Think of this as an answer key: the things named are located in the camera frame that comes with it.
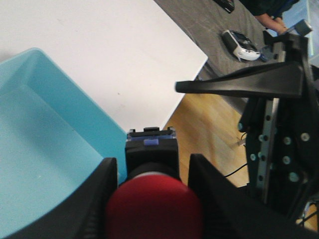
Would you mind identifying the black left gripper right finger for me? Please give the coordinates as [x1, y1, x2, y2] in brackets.
[188, 154, 319, 239]

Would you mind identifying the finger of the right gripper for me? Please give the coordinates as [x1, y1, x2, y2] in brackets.
[175, 61, 304, 99]

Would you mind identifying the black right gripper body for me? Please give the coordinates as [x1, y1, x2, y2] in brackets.
[239, 34, 319, 221]

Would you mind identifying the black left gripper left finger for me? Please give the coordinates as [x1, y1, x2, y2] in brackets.
[9, 158, 118, 239]

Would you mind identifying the red push button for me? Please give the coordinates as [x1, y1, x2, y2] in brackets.
[105, 127, 204, 239]

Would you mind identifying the person forearm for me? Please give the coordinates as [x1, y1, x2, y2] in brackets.
[255, 13, 288, 35]

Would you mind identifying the light blue plastic box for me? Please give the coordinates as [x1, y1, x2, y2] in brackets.
[0, 48, 127, 238]

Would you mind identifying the white handheld device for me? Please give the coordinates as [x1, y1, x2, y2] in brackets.
[221, 29, 261, 61]

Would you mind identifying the black cable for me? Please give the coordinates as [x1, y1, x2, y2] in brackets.
[223, 163, 249, 179]

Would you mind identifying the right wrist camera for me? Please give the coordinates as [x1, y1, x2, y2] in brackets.
[286, 19, 313, 36]

